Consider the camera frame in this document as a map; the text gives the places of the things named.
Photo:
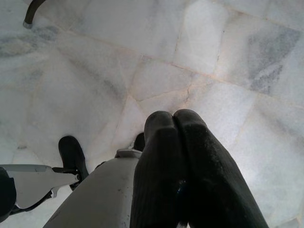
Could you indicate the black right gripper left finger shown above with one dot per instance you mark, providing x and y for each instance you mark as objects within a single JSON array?
[{"x": 156, "y": 166}]

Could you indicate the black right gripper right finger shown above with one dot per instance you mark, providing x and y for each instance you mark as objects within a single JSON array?
[{"x": 213, "y": 180}]

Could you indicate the black robot right foot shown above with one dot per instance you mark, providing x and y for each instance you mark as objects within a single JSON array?
[{"x": 140, "y": 142}]

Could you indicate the grey robot left leg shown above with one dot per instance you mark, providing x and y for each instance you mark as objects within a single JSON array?
[{"x": 31, "y": 180}]

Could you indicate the dark curved chair leg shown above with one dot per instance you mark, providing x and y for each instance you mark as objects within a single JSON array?
[{"x": 29, "y": 16}]

